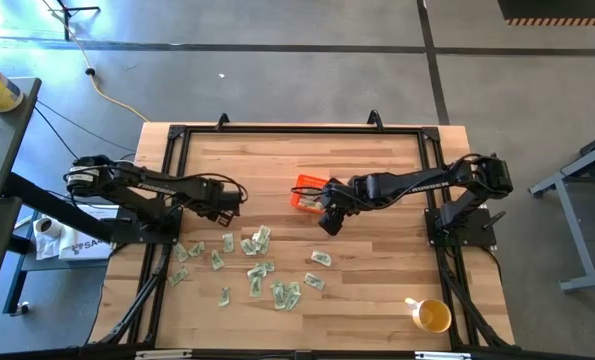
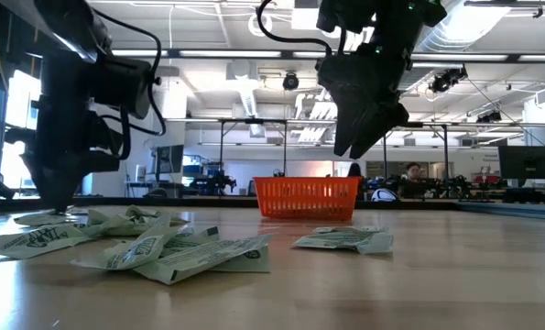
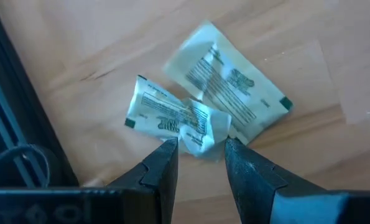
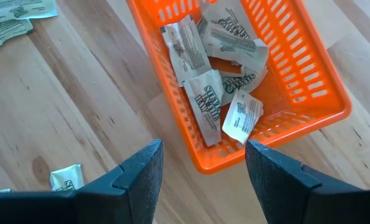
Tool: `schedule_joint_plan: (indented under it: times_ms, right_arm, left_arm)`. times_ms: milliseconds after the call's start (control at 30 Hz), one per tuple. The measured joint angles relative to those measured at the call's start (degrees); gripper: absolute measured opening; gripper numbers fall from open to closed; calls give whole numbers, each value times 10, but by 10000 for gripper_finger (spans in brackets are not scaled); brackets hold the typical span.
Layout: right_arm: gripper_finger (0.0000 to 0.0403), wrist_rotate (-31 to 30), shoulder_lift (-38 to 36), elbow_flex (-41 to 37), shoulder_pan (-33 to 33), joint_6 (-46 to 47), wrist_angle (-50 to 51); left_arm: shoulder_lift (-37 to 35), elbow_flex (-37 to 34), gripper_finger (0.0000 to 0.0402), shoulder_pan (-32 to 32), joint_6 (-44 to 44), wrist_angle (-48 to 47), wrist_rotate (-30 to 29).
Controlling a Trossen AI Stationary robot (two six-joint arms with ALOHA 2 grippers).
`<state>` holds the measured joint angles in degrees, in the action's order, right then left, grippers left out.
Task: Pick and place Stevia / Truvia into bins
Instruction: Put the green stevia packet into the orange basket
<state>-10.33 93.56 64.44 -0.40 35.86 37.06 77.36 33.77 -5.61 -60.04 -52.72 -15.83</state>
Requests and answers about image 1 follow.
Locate grey metal cart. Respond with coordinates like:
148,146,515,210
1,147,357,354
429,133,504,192
528,124,595,295

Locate orange slotted plastic basket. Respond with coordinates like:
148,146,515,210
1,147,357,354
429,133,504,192
290,173,331,215

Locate grey side desk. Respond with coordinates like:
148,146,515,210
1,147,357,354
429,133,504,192
0,76,43,200

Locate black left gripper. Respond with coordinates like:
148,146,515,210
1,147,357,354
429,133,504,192
195,179,244,227

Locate yellow extension cable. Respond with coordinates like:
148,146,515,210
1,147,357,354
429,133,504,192
40,0,152,124

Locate black floor cable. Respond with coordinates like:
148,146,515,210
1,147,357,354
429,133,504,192
32,98,139,162

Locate black floor stand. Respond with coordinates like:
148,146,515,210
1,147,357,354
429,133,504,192
51,0,102,42

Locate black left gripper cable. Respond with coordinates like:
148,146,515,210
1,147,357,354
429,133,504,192
174,172,250,204

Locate black mat hazard stripe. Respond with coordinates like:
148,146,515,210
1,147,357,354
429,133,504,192
496,0,595,28

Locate silver metal bracket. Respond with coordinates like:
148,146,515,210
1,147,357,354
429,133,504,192
413,350,474,360
134,349,194,360

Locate black diagonal support beam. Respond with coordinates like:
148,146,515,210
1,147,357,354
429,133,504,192
4,171,116,245

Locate white printed cardboard box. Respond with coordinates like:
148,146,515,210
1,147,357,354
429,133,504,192
58,203,117,263

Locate yellow ceramic mug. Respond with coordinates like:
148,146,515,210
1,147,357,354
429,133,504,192
404,296,454,335

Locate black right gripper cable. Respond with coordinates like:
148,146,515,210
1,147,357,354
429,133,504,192
290,185,328,198

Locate white paper roll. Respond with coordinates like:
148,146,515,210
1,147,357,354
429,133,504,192
32,215,67,261

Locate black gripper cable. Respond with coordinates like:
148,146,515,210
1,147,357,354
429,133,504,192
174,172,250,204
290,185,328,198

